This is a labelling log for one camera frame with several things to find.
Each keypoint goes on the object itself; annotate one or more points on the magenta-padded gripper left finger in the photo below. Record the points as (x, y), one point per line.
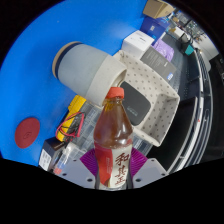
(78, 171)

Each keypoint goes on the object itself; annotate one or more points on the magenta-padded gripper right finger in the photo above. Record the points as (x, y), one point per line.
(150, 170)

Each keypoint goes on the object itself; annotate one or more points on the clear red-capped drink bottle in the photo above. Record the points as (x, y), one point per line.
(113, 133)

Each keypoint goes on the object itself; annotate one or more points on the black box with white label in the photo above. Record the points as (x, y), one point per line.
(48, 151)

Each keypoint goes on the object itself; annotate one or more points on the flat round red coaster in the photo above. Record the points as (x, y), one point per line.
(27, 132)

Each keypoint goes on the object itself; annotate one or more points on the black rectangular device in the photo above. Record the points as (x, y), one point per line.
(136, 103)

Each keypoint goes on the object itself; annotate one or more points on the grey overhead shelf unit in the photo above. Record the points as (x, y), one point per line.
(193, 116)

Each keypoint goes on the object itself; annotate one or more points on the beige perforated storage basket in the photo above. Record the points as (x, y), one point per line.
(160, 96)

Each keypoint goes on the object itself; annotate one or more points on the grey cup with cork base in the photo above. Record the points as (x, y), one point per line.
(83, 68)

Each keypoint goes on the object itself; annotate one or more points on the dark grey flat box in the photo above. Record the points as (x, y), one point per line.
(158, 63)

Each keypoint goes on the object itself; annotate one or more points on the purple bag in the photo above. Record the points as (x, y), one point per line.
(164, 50)

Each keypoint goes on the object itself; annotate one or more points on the teal object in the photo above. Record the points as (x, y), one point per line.
(189, 50)

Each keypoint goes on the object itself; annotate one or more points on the blue box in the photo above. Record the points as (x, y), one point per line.
(153, 26)

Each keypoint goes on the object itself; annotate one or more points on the brown cardboard box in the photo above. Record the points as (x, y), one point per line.
(156, 8)

